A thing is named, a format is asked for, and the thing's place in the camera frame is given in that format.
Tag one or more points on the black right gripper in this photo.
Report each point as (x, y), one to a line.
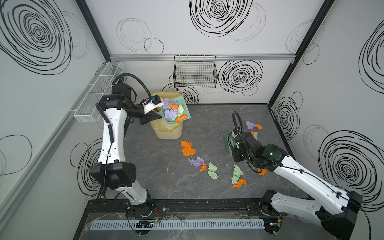
(237, 149)

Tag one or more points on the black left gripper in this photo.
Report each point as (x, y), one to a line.
(147, 117)

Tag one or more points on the green hand brush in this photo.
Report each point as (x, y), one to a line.
(229, 144)

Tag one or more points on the green dustpan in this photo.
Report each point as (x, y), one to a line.
(174, 110)

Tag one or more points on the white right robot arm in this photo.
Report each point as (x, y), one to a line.
(333, 209)

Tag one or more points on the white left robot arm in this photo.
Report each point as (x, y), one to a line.
(112, 171)

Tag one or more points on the green paper scrap front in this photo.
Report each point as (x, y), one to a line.
(236, 175)

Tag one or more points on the orange paper scrap front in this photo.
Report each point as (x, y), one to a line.
(239, 183)

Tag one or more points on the orange paper scrap right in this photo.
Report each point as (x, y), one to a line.
(262, 172)

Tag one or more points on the green paper scrap centre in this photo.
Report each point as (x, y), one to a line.
(212, 167)

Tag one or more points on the small orange paper scrap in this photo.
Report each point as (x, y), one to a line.
(259, 127)

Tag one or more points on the small green paper scrap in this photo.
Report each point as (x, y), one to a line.
(213, 175)

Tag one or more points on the beige bin with yellow bag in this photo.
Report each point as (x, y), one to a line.
(163, 129)

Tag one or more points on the small purple paper scrap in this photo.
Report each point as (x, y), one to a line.
(196, 162)

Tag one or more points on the orange paper scrap near bin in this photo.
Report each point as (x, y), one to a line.
(187, 152)

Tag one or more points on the orange paper scrap centre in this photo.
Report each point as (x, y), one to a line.
(186, 144)

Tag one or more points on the clear wall shelf tray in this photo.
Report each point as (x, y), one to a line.
(86, 112)

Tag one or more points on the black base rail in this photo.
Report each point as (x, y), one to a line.
(166, 208)

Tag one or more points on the black wire basket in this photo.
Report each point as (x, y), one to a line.
(199, 71)

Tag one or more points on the white slotted cable duct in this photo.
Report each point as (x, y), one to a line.
(213, 224)

